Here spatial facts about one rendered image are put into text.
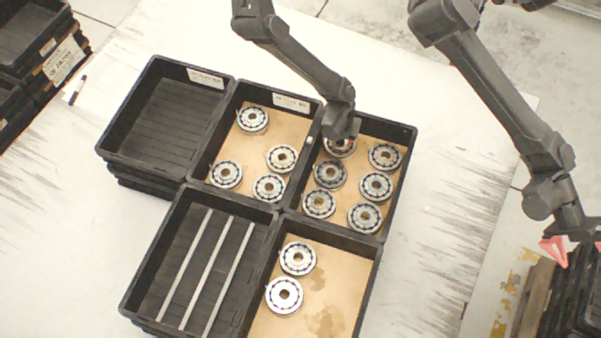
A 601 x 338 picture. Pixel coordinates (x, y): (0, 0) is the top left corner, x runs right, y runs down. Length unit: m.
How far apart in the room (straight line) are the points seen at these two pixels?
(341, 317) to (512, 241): 1.30
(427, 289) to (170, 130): 0.95
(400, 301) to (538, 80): 1.82
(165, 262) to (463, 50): 1.00
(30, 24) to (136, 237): 1.33
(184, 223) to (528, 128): 0.98
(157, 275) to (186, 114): 0.55
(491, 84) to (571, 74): 2.21
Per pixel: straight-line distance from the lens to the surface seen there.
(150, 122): 1.82
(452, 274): 1.71
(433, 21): 1.00
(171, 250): 1.59
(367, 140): 1.71
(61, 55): 2.69
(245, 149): 1.70
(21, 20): 2.82
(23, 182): 2.01
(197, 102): 1.83
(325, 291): 1.50
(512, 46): 3.26
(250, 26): 1.13
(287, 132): 1.72
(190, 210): 1.62
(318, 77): 1.32
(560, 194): 1.16
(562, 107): 3.09
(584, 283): 2.07
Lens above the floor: 2.27
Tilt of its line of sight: 61 degrees down
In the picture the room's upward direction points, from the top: 1 degrees counter-clockwise
